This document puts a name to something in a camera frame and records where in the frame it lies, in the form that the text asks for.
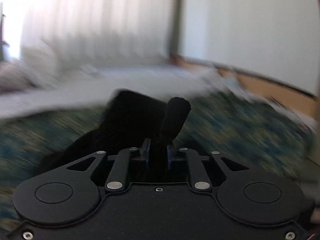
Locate black pants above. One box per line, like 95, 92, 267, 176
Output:
38, 89, 191, 174

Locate teal paisley bedspread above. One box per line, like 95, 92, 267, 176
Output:
1, 92, 315, 234

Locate white bed sheet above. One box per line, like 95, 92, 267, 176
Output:
0, 64, 226, 119

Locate white sheer curtain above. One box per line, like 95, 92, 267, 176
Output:
2, 0, 176, 61

